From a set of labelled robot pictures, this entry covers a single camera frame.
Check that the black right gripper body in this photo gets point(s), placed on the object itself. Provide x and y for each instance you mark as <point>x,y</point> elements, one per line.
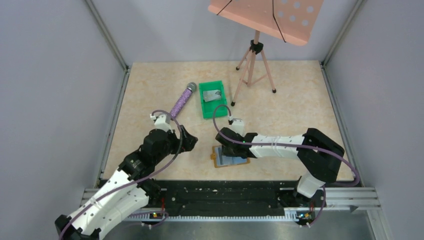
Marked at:
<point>226,145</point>

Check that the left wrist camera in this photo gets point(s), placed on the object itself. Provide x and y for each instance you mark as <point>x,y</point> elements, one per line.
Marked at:
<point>162,122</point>

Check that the silver VIP card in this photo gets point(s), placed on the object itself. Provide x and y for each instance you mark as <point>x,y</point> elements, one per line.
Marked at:
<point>212,97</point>

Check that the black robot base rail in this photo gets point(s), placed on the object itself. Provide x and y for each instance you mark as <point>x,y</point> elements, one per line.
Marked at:
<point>249,201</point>

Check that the silver credit card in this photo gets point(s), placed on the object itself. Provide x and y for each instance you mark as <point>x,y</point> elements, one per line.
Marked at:
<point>211,94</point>

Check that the yellow leather card holder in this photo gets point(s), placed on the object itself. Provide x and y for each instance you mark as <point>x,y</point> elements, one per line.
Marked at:
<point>220,160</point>

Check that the purple glitter microphone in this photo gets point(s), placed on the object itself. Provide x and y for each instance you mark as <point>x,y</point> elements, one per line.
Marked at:
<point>183,99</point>

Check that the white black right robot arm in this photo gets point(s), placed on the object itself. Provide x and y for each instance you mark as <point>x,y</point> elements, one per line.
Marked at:
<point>316,151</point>

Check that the pink music stand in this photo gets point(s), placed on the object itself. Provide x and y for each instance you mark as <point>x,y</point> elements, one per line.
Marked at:
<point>291,21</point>

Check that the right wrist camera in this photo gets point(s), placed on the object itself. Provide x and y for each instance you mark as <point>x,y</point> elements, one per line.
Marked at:
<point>237,125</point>

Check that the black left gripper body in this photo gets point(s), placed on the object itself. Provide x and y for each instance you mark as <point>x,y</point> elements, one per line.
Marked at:
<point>182,138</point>

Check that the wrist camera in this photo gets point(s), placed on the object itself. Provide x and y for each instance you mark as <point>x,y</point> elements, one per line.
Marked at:
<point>237,125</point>
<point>162,122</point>

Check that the green plastic bin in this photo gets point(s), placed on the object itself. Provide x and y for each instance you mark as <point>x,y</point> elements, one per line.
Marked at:
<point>212,94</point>

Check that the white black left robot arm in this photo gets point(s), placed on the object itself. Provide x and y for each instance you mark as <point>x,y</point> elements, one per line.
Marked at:
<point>130,188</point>

